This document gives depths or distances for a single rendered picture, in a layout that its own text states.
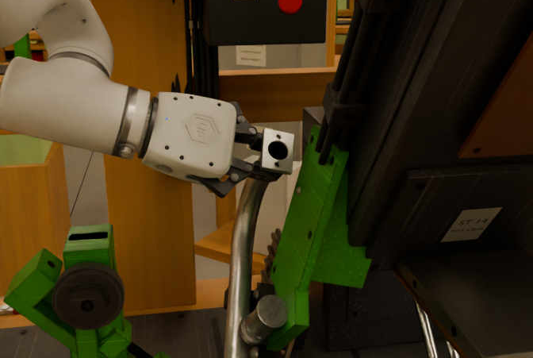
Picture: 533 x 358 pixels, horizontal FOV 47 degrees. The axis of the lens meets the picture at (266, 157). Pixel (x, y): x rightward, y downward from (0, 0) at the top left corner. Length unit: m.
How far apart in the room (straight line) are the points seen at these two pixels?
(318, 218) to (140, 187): 0.43
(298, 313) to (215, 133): 0.23
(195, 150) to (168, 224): 0.36
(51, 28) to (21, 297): 0.30
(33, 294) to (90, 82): 0.24
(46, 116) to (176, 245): 0.45
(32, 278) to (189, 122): 0.24
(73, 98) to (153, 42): 0.30
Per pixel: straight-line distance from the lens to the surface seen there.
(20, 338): 1.08
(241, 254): 0.83
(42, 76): 0.71
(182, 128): 0.72
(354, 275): 0.73
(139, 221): 1.06
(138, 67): 0.99
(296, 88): 1.11
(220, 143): 0.73
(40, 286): 0.73
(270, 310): 0.72
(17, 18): 0.62
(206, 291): 1.18
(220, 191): 0.73
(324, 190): 0.68
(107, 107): 0.70
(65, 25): 0.75
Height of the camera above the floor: 1.46
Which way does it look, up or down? 18 degrees down
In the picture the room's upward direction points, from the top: straight up
